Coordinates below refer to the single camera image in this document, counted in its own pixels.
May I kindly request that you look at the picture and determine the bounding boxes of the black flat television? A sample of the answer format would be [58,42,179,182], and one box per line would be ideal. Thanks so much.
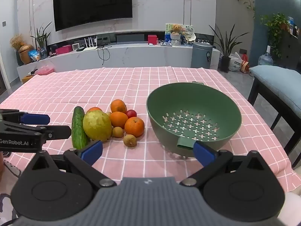
[53,0,133,32]

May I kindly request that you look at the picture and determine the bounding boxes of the white wifi router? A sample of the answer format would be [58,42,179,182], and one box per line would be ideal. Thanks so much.
[83,37,98,51]

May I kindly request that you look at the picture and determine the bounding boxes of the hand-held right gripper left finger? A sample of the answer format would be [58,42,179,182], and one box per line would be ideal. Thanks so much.
[22,140,117,187]

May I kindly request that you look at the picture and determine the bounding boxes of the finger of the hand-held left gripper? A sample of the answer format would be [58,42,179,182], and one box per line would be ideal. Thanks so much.
[0,109,51,126]
[0,121,71,142]

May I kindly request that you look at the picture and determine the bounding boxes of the white marble media cabinet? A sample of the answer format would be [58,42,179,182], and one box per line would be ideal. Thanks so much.
[16,43,220,80]

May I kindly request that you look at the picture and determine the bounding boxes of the black wooden chair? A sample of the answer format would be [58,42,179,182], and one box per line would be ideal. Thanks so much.
[247,78,301,167]

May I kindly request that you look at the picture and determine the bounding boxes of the dried flower bunch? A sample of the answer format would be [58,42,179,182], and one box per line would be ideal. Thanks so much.
[10,34,25,51]

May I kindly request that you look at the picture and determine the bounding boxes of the pink plastic bag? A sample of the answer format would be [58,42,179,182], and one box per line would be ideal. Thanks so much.
[38,65,54,75]

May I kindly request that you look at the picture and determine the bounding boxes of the light blue seat cushion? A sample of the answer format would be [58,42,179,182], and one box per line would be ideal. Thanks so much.
[249,65,301,118]

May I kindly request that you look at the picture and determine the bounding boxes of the long-leaf potted plant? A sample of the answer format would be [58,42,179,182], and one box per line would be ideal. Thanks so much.
[209,24,250,73]

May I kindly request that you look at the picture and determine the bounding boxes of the green cucumber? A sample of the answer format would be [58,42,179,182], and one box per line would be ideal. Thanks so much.
[71,106,91,150]

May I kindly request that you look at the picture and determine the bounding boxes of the black tangled cables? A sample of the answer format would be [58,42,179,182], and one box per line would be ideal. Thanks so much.
[97,45,111,65]

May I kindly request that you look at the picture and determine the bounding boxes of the blue snack bag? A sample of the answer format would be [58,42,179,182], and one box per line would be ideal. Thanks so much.
[29,49,41,62]

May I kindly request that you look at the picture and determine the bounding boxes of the grey round trash can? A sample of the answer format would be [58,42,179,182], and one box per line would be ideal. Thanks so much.
[191,42,213,69]

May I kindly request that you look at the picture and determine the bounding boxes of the blue water jug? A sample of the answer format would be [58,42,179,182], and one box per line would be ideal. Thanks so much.
[258,46,274,66]

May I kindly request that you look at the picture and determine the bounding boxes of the yellow-green guava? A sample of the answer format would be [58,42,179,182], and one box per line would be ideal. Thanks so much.
[82,110,112,142]

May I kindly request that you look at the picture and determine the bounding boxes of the colourful picture board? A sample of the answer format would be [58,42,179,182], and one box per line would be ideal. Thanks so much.
[165,24,195,43]

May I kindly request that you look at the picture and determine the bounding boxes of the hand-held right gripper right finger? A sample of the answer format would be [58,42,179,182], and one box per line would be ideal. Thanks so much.
[180,141,273,187]

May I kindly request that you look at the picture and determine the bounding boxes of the pink checked tablecloth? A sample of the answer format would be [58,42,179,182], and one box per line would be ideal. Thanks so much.
[0,66,301,198]

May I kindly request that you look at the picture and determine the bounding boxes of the dark storage cabinet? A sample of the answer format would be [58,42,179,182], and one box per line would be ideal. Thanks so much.
[281,28,301,70]

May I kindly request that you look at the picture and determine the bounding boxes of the pink flat box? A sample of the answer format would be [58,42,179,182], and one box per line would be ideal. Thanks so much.
[55,45,72,54]

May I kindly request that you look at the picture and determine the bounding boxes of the orchid plant in glass jar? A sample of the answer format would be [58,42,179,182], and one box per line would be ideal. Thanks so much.
[30,22,52,59]

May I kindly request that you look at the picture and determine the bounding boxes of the woven brown vase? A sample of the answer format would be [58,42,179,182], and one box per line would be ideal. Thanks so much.
[18,44,34,64]

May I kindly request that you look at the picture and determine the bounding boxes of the leafy plant on cabinet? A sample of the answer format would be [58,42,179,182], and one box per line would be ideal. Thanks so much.
[260,13,290,58]

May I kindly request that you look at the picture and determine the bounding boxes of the small tan round fruit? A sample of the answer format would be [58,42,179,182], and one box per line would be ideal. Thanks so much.
[123,134,137,147]
[112,126,124,138]

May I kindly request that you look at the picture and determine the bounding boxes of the green colander bowl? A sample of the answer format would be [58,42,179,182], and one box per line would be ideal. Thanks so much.
[146,81,242,158]

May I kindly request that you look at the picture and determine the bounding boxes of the white plastic bag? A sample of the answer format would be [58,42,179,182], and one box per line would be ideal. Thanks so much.
[229,52,244,71]

